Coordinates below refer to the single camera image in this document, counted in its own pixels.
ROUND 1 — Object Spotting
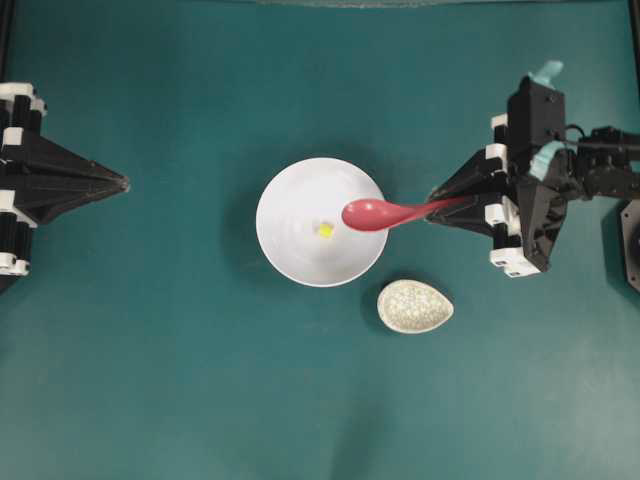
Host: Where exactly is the black left frame post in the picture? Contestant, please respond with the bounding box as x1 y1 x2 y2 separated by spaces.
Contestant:
0 0 15 81

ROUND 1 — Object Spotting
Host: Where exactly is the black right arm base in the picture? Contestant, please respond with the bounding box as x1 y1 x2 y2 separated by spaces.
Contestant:
620 200 640 292

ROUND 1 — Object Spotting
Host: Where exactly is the speckled teardrop small dish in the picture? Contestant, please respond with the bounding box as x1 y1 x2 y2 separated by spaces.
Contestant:
377 279 454 334

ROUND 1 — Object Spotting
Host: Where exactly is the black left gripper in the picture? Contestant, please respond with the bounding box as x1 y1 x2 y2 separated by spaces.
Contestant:
1 82 130 276

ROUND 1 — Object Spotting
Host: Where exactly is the red plastic spoon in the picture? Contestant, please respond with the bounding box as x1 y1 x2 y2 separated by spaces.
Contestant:
341 197 469 232

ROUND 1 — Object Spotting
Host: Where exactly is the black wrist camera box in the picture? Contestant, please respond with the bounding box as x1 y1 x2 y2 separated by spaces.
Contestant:
507 60 565 181

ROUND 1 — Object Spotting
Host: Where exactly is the black frame post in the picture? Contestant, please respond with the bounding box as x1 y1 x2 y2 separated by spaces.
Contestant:
627 0 640 86
0 0 15 81

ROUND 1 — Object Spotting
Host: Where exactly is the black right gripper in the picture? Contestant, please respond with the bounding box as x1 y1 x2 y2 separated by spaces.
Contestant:
425 113 568 277

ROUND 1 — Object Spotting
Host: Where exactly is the white round bowl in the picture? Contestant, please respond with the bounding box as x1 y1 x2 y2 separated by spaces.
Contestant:
255 157 388 288

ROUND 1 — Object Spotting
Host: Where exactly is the black right frame post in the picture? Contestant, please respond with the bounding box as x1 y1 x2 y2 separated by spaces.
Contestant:
627 0 640 86

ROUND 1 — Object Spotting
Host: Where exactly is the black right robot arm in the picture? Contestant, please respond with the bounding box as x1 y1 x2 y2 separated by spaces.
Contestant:
425 114 639 278

